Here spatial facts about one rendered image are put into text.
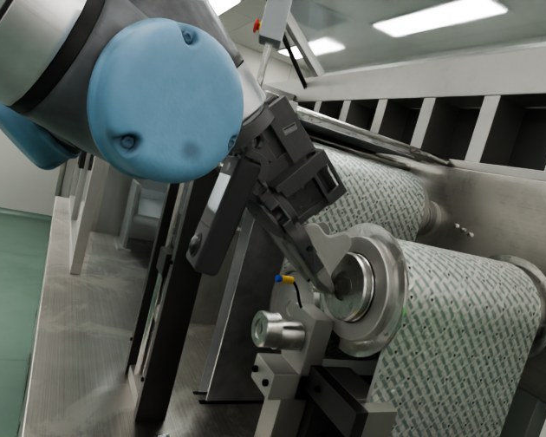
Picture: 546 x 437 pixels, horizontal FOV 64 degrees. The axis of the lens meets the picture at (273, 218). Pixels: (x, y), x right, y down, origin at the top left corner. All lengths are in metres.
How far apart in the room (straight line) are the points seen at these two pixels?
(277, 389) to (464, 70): 0.69
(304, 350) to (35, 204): 5.59
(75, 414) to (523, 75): 0.91
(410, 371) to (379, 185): 0.32
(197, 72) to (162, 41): 0.02
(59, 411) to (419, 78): 0.93
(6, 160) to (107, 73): 5.75
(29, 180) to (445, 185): 5.43
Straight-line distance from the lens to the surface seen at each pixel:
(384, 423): 0.50
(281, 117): 0.42
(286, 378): 0.52
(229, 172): 0.42
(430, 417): 0.57
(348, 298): 0.48
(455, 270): 0.53
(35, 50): 0.21
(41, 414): 0.81
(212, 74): 0.21
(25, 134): 0.33
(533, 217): 0.77
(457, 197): 0.86
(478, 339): 0.57
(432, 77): 1.01
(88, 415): 0.82
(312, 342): 0.51
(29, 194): 5.98
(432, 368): 0.53
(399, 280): 0.46
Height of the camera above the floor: 1.36
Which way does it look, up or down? 7 degrees down
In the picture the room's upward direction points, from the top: 15 degrees clockwise
